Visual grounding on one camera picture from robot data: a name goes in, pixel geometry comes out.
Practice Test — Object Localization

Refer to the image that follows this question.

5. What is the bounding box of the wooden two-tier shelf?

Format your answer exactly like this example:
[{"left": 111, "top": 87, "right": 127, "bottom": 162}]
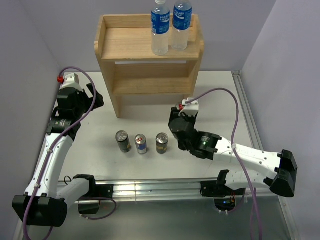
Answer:
[{"left": 94, "top": 14, "right": 205, "bottom": 118}]

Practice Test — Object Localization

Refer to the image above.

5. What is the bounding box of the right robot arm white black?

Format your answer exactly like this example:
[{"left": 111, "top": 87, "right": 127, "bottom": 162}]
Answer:
[{"left": 168, "top": 107, "right": 298, "bottom": 198}]

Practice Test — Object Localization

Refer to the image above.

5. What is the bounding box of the black gold can right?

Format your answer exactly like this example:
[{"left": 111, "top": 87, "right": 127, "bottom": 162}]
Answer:
[{"left": 155, "top": 132, "right": 169, "bottom": 154}]

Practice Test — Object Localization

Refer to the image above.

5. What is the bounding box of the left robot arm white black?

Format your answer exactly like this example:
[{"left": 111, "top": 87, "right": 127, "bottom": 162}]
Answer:
[{"left": 12, "top": 83, "right": 104, "bottom": 227}]

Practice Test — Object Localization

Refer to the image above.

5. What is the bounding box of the black gold can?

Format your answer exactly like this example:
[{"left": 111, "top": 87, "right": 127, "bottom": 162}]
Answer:
[
  {"left": 155, "top": 132, "right": 169, "bottom": 154},
  {"left": 115, "top": 130, "right": 131, "bottom": 153}
]

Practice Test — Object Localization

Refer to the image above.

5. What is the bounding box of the black gold can left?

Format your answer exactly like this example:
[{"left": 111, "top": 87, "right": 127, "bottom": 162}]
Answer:
[{"left": 115, "top": 130, "right": 131, "bottom": 153}]

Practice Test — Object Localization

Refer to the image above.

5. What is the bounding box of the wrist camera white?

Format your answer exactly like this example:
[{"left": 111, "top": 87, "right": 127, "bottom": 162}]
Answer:
[
  {"left": 179, "top": 97, "right": 199, "bottom": 116},
  {"left": 57, "top": 73, "right": 82, "bottom": 92}
]

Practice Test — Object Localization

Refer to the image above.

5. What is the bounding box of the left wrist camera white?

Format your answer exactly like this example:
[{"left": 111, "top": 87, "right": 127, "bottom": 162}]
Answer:
[{"left": 57, "top": 73, "right": 82, "bottom": 92}]

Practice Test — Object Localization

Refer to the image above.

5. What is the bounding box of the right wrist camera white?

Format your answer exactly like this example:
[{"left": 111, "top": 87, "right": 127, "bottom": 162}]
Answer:
[{"left": 179, "top": 97, "right": 199, "bottom": 116}]

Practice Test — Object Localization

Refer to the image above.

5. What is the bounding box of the Pocari Sweat bottle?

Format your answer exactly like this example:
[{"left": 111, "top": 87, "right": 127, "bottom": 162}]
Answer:
[
  {"left": 171, "top": 0, "right": 193, "bottom": 51},
  {"left": 150, "top": 0, "right": 170, "bottom": 56}
]

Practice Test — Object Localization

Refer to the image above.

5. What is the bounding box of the aluminium side rail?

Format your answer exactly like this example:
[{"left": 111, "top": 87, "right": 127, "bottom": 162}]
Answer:
[{"left": 231, "top": 71, "right": 264, "bottom": 151}]

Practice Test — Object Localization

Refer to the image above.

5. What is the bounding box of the aluminium mounting rail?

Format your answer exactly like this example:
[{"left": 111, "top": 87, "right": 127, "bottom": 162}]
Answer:
[{"left": 23, "top": 174, "right": 287, "bottom": 205}]

